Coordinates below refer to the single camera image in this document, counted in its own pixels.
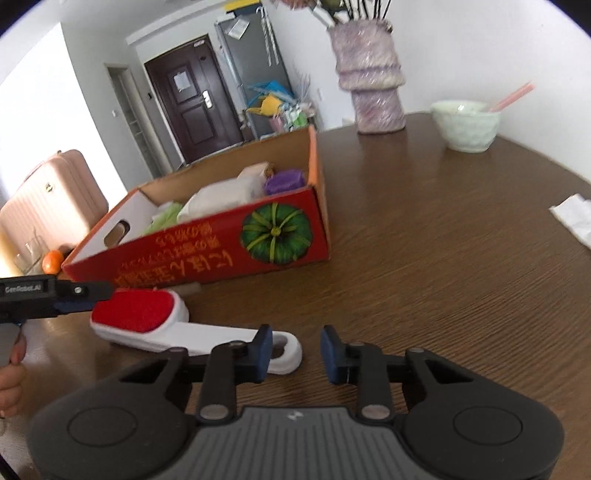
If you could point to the person's left hand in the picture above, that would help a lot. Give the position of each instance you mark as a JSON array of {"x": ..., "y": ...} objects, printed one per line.
[{"x": 11, "y": 380}]

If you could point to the dried pink roses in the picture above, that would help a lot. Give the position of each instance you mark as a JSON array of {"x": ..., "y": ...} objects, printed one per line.
[{"x": 338, "y": 12}]

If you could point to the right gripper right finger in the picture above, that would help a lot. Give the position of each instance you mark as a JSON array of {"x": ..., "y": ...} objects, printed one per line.
[{"x": 364, "y": 366}]

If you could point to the white crumpled tissue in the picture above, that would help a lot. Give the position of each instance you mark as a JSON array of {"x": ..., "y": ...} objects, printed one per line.
[{"x": 574, "y": 214}]

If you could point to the small wire rack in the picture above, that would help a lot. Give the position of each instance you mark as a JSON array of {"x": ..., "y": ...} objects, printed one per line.
[{"x": 292, "y": 117}]

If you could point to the yellow blue bags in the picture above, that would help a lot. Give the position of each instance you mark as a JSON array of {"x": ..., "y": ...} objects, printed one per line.
[{"x": 270, "y": 98}]

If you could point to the pink mini suitcase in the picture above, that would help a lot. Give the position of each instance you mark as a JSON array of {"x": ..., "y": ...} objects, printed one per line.
[{"x": 60, "y": 202}]

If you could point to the pale green bowl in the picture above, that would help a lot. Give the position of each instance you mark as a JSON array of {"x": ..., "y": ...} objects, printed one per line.
[{"x": 466, "y": 126}]

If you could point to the clear drinking glass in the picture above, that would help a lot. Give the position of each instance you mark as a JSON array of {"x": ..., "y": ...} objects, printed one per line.
[{"x": 29, "y": 262}]

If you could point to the purple textured vase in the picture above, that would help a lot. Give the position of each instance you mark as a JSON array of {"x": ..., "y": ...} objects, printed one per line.
[{"x": 369, "y": 68}]

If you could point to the purple round lid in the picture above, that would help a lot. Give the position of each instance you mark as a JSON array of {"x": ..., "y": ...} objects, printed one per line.
[{"x": 285, "y": 181}]

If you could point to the grey refrigerator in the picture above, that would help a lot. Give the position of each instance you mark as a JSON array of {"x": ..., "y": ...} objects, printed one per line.
[{"x": 253, "y": 55}]

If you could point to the dark brown door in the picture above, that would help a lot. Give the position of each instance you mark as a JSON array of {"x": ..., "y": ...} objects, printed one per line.
[{"x": 197, "y": 106}]

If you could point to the yellow box on fridge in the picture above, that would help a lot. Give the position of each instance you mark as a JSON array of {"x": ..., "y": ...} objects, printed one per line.
[{"x": 235, "y": 5}]

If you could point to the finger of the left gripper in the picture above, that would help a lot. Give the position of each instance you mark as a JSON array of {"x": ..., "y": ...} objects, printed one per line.
[
  {"x": 83, "y": 292},
  {"x": 69, "y": 307}
]

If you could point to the orange fruit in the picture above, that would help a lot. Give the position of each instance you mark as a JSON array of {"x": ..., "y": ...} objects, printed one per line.
[{"x": 51, "y": 262}]

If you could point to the pink spoon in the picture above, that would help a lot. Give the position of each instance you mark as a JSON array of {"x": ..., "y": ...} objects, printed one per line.
[{"x": 512, "y": 98}]

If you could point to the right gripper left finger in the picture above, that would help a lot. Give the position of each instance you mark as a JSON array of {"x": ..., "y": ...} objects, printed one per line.
[{"x": 228, "y": 365}]

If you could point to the translucent plastic container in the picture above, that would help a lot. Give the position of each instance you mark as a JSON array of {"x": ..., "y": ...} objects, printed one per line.
[{"x": 222, "y": 196}]

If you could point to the red cardboard box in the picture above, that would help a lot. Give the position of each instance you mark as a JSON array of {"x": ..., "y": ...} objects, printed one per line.
[{"x": 276, "y": 232}]

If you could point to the beige small block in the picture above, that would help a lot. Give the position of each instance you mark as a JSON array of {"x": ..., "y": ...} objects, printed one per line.
[{"x": 262, "y": 170}]

